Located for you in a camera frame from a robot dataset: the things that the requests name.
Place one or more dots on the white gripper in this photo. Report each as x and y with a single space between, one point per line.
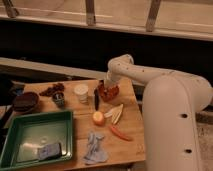
111 79

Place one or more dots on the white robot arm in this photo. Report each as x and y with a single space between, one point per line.
171 100

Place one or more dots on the red bowl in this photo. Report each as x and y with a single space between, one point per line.
107 94

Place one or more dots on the dark brown bowl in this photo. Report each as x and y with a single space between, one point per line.
25 102

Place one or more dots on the peeled banana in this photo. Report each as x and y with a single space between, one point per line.
114 113

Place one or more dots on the white cup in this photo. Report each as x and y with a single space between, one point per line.
81 91

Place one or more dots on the yellow apple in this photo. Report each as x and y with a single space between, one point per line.
98 118

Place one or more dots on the wooden table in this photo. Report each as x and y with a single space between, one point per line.
119 151

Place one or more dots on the bunch of dark grapes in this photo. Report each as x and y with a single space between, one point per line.
53 89

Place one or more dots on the dark tin can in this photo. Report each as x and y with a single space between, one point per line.
58 99

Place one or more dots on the blue grey cloth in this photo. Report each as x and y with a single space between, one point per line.
95 154

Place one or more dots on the green plastic tray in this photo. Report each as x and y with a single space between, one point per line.
28 133

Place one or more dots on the blue sponge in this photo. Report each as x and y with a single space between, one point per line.
49 151

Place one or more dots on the black handled knife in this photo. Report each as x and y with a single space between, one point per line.
96 97

